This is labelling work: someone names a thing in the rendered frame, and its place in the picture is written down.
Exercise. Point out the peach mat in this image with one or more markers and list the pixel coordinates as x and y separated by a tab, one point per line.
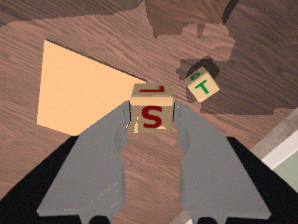
76	91

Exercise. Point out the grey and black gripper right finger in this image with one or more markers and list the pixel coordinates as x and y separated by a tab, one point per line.
220	178

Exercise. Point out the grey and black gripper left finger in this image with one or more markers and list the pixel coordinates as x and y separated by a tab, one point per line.
84	177

